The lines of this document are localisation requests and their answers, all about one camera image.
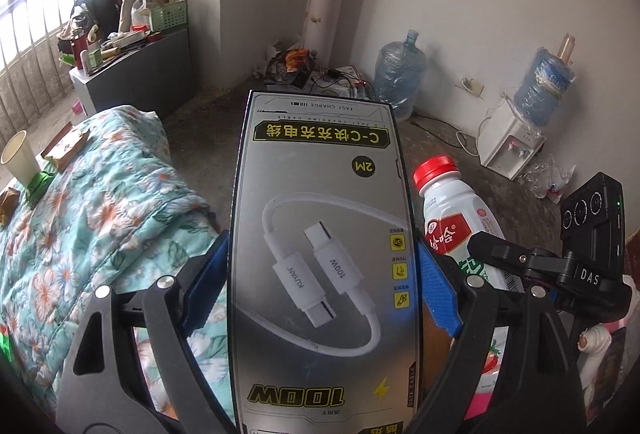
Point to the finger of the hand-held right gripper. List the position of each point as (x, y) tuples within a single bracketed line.
[(515, 256)]

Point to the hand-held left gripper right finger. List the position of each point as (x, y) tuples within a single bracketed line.
[(440, 290)]

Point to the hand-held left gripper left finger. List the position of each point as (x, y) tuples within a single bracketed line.
[(205, 275)]

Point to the white red-capped milk bottle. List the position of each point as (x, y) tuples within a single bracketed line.
[(450, 204)]

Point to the person's right hand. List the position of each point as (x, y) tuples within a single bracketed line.
[(595, 354)]

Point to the crumpled clear plastic bag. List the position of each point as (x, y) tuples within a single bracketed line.
[(550, 176)]

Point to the white water dispenser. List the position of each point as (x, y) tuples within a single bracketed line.
[(507, 144)]

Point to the floral blue blanket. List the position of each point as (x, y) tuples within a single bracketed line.
[(100, 224)]

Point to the pink printed bag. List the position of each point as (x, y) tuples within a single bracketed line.
[(482, 406)]

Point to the blue water jug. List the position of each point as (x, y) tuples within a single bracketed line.
[(542, 87)]

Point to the green snack packet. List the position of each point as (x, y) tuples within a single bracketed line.
[(41, 188)]

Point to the yellow orange snack packet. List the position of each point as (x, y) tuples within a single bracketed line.
[(67, 148)]

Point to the brown gold snack packet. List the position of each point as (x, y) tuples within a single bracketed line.
[(9, 206)]

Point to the grey cabinet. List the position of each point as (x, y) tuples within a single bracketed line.
[(140, 74)]

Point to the empty clear water jug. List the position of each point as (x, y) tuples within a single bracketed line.
[(400, 74)]

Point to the white paper cup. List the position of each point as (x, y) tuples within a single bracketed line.
[(20, 159)]

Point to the orange snack bag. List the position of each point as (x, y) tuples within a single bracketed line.
[(290, 64)]

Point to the white flat floor box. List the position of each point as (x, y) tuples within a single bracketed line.
[(345, 82)]

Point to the red thermos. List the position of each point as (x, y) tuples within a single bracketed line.
[(78, 52)]

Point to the green plastic basket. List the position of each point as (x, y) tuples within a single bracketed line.
[(170, 17)]

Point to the white plastic bag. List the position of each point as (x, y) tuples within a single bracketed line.
[(140, 9)]

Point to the metal window railing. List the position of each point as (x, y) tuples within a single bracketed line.
[(35, 44)]

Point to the black clothing pile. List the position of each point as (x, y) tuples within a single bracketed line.
[(95, 7)]

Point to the printed wallpaper roll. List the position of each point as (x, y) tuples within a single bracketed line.
[(325, 9)]

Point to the wall socket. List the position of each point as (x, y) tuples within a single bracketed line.
[(471, 85)]

